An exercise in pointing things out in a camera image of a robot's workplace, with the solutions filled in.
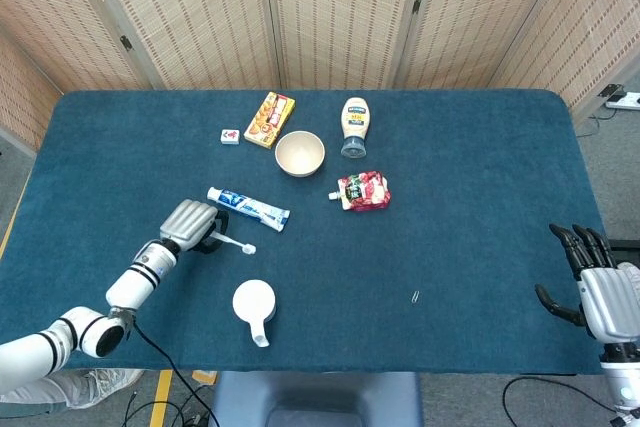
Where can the bamboo folding screen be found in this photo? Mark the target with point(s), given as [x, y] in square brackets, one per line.
[340, 17]

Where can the blue white toothpaste tube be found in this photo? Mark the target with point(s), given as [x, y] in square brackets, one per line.
[250, 207]

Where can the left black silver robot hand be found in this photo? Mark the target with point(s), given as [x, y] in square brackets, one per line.
[187, 222]

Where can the yellow orange food box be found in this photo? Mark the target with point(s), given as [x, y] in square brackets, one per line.
[267, 119]

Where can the white power strip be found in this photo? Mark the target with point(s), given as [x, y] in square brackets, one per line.
[627, 101]

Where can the red spout pouch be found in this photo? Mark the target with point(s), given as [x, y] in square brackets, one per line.
[365, 192]

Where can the grey crumpled cloth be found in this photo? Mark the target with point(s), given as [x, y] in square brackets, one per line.
[632, 267]

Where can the metal paper clip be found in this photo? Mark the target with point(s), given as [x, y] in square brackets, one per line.
[415, 297]

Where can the white mahjong tile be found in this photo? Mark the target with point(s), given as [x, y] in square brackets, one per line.
[230, 136]

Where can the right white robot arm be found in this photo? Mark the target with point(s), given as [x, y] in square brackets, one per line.
[622, 387]

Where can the white toothbrush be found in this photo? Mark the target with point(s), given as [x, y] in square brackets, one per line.
[240, 245]

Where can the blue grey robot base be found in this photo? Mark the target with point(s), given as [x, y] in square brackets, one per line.
[315, 397]

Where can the beige bowl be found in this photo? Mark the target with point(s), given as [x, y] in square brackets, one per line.
[300, 154]

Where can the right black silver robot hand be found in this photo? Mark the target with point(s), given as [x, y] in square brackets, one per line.
[610, 304]

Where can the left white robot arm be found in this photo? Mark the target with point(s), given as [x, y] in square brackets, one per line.
[135, 282]

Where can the blue tablecloth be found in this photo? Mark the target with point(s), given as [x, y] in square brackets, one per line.
[450, 197]

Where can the mayonnaise squeeze bottle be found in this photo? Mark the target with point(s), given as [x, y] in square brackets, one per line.
[355, 119]

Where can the white crumpled cloth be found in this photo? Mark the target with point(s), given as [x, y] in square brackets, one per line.
[100, 382]

